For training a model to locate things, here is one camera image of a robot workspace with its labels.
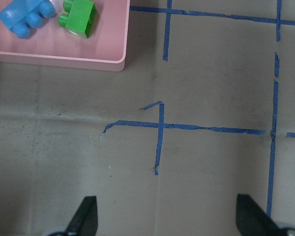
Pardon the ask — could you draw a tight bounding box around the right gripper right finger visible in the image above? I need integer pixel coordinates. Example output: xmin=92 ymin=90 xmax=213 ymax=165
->
xmin=236 ymin=194 xmax=295 ymax=236

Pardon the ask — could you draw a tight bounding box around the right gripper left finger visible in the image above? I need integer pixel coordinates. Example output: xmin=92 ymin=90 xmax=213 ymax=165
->
xmin=44 ymin=195 xmax=98 ymax=236

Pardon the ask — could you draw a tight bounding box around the green toy block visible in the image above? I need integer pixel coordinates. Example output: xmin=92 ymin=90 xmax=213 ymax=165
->
xmin=58 ymin=0 xmax=97 ymax=38

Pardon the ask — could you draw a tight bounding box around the blue toy block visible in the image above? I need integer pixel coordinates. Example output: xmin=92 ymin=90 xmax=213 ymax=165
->
xmin=0 ymin=0 xmax=56 ymax=39

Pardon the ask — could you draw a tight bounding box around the pink plastic box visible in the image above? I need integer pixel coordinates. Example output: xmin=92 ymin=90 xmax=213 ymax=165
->
xmin=0 ymin=0 xmax=130 ymax=72

